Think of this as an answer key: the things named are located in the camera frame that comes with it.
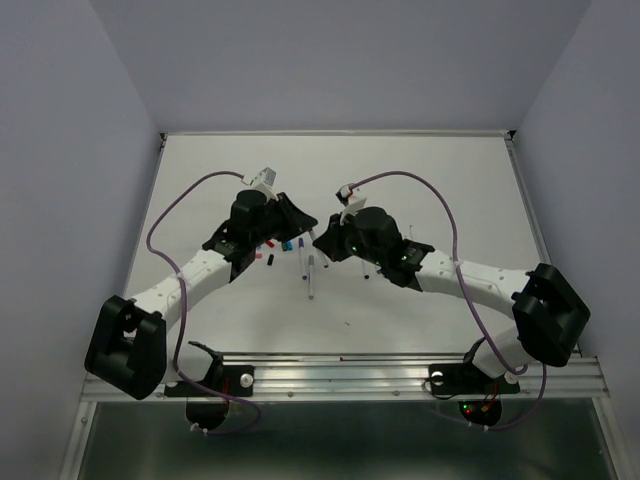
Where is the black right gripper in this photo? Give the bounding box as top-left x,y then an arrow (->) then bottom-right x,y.
313,209 -> 385,267

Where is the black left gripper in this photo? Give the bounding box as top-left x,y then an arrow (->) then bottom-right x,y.
250,192 -> 317,247

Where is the navy blue marker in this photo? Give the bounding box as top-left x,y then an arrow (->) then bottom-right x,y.
298,236 -> 308,281

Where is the grey marker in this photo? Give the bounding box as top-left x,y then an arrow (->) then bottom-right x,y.
307,254 -> 315,300

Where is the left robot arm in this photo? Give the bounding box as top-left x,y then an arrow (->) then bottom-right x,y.
84,189 -> 318,400

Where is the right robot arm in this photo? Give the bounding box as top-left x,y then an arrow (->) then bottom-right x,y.
313,207 -> 591,390

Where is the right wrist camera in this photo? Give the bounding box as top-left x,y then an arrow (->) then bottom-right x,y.
336,184 -> 367,225

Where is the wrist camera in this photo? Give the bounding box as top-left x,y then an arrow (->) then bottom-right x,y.
336,184 -> 367,225
241,167 -> 277,199

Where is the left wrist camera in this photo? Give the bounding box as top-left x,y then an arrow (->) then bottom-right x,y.
241,167 -> 277,199

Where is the aluminium front rail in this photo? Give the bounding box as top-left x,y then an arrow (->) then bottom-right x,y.
79,352 -> 612,402

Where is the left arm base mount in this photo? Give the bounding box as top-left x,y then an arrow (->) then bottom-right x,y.
163,341 -> 257,432

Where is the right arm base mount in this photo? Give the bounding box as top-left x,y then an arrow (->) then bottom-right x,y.
421,340 -> 520,429

